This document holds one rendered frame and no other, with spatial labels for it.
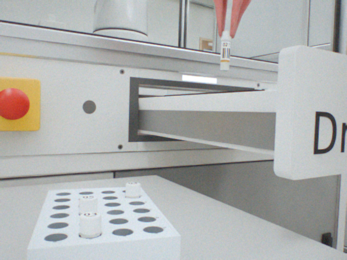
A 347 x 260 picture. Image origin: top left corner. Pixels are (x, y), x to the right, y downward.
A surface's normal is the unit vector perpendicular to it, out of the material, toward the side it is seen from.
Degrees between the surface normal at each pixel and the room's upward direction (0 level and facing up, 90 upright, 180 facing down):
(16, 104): 91
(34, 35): 90
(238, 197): 90
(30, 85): 90
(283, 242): 0
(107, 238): 0
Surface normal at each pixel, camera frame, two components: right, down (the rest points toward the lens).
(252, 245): 0.03, -1.00
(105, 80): 0.51, 0.06
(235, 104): -0.86, 0.00
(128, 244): 0.29, 0.06
